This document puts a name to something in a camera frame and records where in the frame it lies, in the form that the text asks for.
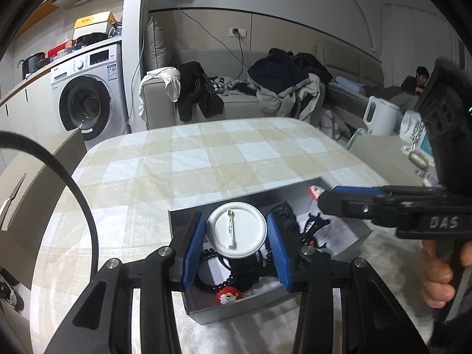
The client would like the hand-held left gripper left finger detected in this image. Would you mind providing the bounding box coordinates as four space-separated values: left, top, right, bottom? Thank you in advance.
44 211 206 354

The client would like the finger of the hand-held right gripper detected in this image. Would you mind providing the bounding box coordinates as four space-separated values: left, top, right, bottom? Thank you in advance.
332 185 448 207
317 191 421 227

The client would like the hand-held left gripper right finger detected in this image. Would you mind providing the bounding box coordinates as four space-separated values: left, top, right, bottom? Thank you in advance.
266 212 430 354

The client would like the black claw hair clip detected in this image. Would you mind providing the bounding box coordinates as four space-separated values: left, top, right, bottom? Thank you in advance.
217 249 275 292

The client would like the round white pin badge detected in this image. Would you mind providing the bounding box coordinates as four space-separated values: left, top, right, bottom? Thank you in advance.
206 201 267 260

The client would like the silver jewelry box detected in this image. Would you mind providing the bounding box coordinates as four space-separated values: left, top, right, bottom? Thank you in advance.
168 177 374 326

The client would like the person's right hand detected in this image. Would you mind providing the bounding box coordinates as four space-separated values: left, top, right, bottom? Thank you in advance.
420 240 456 309

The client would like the white printed bag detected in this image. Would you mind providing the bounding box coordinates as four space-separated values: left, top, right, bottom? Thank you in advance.
399 111 426 144

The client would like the beige side table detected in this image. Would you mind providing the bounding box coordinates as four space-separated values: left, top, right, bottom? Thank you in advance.
348 135 439 189

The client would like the black toothed hair clip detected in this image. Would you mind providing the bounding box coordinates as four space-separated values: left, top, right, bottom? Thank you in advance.
300 214 330 244

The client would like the red and white ornament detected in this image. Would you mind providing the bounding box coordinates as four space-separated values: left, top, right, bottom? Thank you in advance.
216 287 244 305

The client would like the white electric kettle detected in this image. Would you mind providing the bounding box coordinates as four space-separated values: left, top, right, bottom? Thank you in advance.
363 96 401 136

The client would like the checkered tablecloth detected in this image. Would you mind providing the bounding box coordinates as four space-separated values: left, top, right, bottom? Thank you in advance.
31 117 443 354

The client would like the bed mattress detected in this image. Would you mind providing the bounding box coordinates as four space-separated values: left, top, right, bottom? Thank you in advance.
326 77 388 119

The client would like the white curtain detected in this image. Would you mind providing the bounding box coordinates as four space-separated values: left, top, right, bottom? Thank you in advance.
380 2 465 89

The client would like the grey hoodie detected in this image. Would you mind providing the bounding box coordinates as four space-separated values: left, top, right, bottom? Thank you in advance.
255 74 325 122

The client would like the beige sofa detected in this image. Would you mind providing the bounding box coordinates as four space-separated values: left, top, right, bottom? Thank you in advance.
140 50 329 130

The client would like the pile of dark clothes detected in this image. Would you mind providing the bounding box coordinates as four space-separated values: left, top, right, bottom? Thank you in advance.
247 48 336 89

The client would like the black striped garment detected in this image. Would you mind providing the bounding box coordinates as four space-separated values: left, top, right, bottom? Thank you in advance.
177 61 225 122

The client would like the white garment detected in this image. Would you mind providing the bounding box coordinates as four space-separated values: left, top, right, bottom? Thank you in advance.
139 67 182 119

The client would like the beige chair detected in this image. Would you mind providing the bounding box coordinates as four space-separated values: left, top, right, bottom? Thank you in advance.
0 129 87 292

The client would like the sneaker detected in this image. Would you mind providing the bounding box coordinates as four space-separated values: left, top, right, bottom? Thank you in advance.
0 280 24 312

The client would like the white washing machine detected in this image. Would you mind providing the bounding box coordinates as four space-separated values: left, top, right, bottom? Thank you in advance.
50 43 130 142

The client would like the grey pillow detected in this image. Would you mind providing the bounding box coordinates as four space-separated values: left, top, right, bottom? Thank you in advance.
145 17 172 71

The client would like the red basket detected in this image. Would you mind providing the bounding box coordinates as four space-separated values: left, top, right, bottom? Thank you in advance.
46 44 71 59

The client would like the yellow cardboard box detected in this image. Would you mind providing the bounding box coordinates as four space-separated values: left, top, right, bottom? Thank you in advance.
73 12 115 30

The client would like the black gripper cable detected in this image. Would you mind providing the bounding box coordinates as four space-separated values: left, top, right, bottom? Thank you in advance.
0 131 99 284

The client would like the black charging cable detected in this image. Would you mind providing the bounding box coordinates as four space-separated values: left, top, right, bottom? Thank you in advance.
177 4 248 85

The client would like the blue cable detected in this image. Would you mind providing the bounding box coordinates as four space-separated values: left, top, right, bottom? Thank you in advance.
145 0 237 50

